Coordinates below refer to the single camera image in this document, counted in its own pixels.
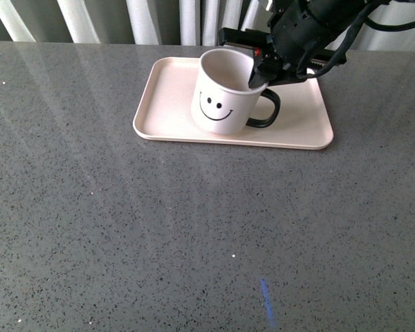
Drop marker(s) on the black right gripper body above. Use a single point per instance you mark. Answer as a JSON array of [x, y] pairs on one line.
[[304, 34]]

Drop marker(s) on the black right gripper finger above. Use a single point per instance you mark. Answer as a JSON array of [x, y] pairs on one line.
[[264, 72]]

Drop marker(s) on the white smiley mug black handle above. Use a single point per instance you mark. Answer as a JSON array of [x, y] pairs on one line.
[[222, 100]]

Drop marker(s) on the pale pink rectangular tray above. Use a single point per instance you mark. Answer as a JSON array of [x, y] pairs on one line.
[[164, 112]]

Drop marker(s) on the grey white curtain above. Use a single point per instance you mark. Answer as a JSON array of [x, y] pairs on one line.
[[186, 23]]

